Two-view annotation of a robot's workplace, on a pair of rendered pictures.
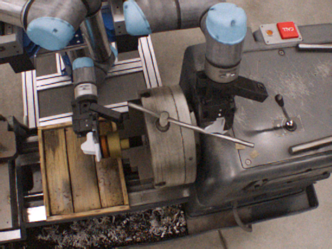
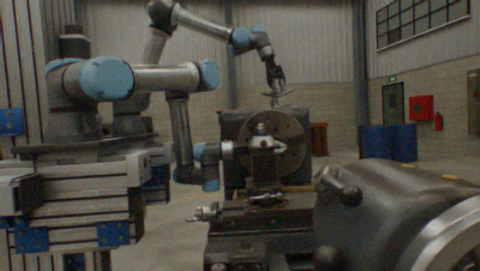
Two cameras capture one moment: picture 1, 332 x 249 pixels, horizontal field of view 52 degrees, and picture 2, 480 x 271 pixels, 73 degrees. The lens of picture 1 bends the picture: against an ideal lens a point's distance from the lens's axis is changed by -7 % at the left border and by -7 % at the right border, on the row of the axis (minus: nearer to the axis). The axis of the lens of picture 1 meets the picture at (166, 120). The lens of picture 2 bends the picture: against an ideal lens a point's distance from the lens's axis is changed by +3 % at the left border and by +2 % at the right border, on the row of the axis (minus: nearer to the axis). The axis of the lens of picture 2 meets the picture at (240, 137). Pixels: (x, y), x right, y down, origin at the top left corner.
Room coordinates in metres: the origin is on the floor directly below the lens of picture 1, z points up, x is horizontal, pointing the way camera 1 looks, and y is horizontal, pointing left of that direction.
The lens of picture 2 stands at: (0.05, 1.46, 1.19)
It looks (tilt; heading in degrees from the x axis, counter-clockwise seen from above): 3 degrees down; 288
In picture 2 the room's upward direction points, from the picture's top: 3 degrees counter-clockwise
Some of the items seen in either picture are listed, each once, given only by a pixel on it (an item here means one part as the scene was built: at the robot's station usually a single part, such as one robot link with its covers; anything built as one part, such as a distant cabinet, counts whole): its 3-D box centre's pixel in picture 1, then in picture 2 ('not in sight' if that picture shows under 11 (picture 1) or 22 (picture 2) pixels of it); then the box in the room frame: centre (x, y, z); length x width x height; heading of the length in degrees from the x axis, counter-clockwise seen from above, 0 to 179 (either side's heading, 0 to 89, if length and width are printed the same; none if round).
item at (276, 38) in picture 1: (278, 37); not in sight; (0.72, -0.33, 1.23); 0.13 x 0.08 x 0.05; 108
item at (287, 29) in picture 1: (287, 31); not in sight; (0.73, -0.35, 1.26); 0.06 x 0.06 x 0.02; 18
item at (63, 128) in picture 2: not in sight; (74, 124); (0.81, 0.70, 1.21); 0.15 x 0.15 x 0.10
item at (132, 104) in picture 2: not in sight; (126, 98); (0.98, 0.23, 1.33); 0.13 x 0.12 x 0.14; 108
